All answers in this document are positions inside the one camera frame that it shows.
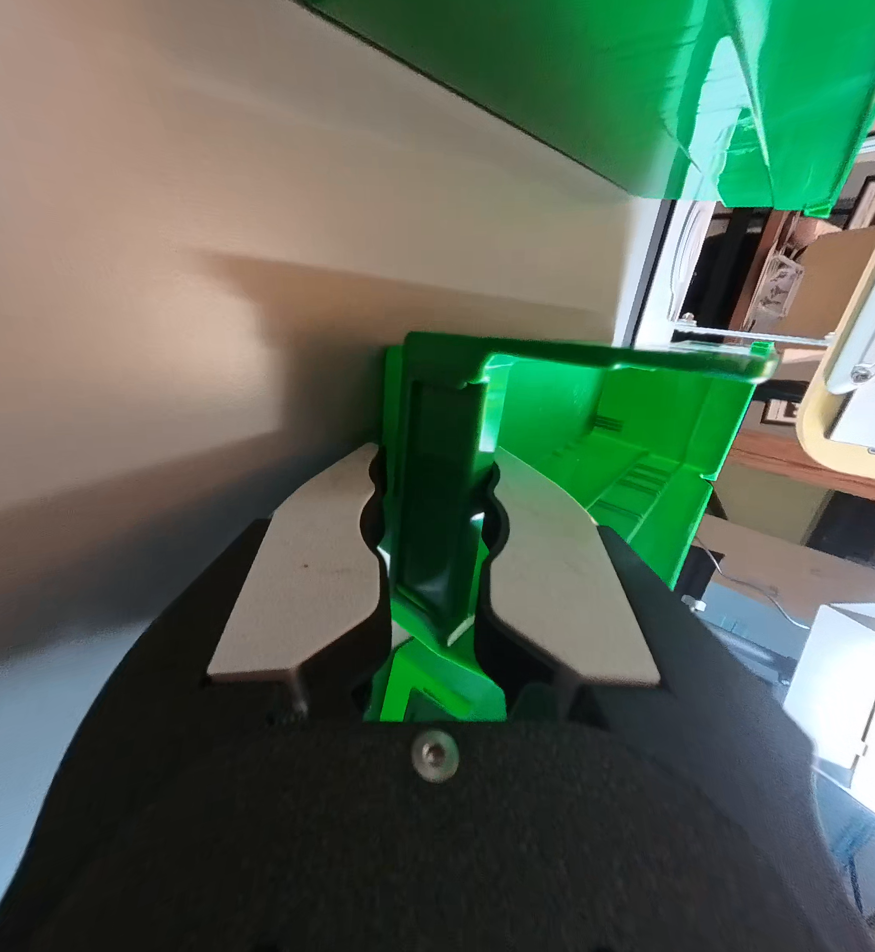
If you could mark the wooden clipboard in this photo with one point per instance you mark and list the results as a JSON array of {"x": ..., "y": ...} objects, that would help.
[{"x": 817, "y": 439}]

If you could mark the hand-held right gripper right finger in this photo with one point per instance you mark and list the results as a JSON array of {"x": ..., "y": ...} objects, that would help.
[{"x": 564, "y": 595}]

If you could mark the long wooden table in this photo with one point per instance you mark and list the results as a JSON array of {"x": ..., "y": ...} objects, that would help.
[{"x": 780, "y": 461}]

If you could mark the light grey desk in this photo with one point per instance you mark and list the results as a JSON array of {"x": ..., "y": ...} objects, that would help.
[{"x": 184, "y": 223}]

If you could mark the white display stand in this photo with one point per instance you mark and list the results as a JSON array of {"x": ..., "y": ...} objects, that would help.
[{"x": 850, "y": 368}]

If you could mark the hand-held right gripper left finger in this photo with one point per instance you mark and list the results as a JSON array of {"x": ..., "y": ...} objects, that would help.
[{"x": 303, "y": 587}]

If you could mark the brown cardboard box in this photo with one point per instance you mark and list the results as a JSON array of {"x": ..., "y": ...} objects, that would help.
[{"x": 832, "y": 275}]

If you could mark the grey tape strip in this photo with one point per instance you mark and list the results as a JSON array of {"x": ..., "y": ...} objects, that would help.
[{"x": 659, "y": 268}]

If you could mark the white plywood box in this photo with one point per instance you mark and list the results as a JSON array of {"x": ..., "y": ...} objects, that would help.
[{"x": 847, "y": 684}]

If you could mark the green plastic bin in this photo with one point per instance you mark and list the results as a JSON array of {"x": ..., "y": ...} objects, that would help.
[
  {"x": 631, "y": 446},
  {"x": 556, "y": 74}
]

